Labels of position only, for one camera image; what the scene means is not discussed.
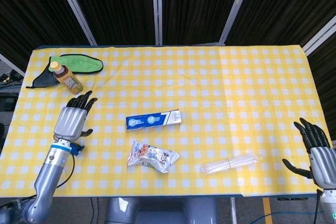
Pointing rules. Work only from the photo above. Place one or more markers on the clear plastic straw bundle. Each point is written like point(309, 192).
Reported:
point(228, 163)

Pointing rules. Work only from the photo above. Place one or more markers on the white crumpled snack bag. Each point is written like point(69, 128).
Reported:
point(149, 157)

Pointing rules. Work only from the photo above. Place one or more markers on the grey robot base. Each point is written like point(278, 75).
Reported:
point(157, 211)

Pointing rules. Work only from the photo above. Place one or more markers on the white partition frame post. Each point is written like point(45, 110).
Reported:
point(319, 36)
point(157, 9)
point(76, 9)
point(235, 9)
point(11, 65)

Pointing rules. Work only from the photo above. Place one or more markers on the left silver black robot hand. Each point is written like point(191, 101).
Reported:
point(71, 121)

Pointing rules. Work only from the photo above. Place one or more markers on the yellow floor tape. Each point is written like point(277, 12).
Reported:
point(267, 211)

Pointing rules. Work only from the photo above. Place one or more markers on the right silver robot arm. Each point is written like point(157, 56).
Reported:
point(329, 208)

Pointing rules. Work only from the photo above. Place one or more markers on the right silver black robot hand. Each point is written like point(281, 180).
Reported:
point(321, 161)

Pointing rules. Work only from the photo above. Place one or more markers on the tea bottle with yellow cap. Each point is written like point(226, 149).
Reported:
point(67, 79)

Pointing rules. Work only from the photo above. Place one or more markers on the blue white toothpaste box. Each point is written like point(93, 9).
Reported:
point(147, 122)

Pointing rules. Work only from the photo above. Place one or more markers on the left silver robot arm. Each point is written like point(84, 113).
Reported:
point(50, 171)

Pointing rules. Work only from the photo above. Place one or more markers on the dark fabric partition panel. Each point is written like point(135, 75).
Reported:
point(197, 6)
point(113, 6)
point(288, 3)
point(26, 11)

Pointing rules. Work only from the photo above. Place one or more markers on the yellow white checkered tablecloth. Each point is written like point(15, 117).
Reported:
point(210, 90)

